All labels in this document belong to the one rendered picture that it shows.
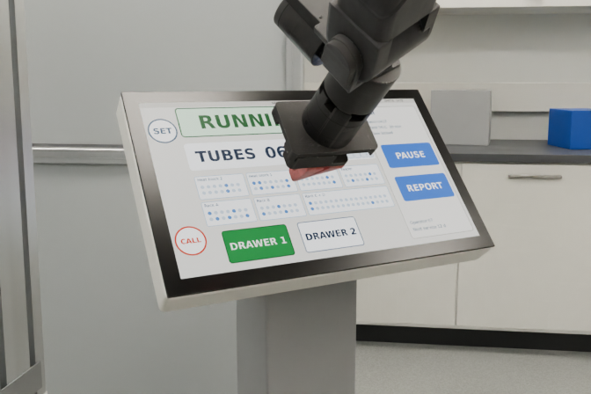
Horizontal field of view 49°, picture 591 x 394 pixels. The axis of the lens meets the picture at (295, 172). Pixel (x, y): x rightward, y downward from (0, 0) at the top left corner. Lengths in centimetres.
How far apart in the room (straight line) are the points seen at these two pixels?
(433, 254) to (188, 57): 91
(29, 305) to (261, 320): 47
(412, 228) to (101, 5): 106
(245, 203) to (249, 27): 82
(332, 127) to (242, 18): 103
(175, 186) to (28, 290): 33
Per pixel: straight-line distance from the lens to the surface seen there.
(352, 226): 93
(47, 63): 181
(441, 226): 102
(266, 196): 90
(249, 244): 86
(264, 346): 101
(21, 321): 59
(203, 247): 84
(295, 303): 100
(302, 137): 65
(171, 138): 91
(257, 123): 97
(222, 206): 87
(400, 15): 49
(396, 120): 110
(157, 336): 183
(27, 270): 59
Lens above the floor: 122
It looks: 8 degrees down
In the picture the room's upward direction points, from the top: straight up
